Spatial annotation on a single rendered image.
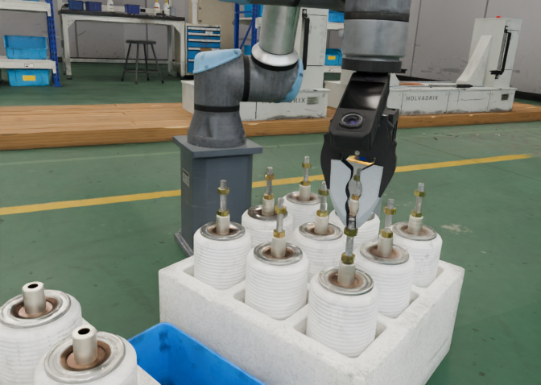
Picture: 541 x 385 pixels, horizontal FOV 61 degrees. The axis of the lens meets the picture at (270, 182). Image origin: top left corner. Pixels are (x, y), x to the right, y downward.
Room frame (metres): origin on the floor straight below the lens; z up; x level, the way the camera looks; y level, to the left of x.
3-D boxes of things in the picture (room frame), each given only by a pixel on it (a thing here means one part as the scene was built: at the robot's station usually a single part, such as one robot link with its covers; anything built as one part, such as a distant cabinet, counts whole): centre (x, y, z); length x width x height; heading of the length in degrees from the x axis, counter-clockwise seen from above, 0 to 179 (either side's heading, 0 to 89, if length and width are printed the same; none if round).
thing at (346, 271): (0.56, -0.11, 0.26); 0.02 x 0.02 x 0.03
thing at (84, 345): (0.38, 0.18, 0.26); 0.02 x 0.02 x 0.03
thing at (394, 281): (0.65, -0.18, 0.16); 0.10 x 0.10 x 0.18
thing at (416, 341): (0.72, -0.09, 0.09); 0.39 x 0.39 x 0.18; 52
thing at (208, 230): (0.70, 0.08, 0.25); 0.08 x 0.08 x 0.01
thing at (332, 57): (6.37, -0.61, 0.36); 0.50 x 0.38 x 0.21; 25
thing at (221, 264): (0.70, 0.08, 0.16); 0.10 x 0.10 x 0.18
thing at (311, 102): (3.05, 0.14, 0.45); 0.82 x 0.57 x 0.74; 117
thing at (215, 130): (1.17, 0.15, 0.35); 0.15 x 0.15 x 0.10
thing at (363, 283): (0.56, -0.11, 0.25); 0.08 x 0.08 x 0.01
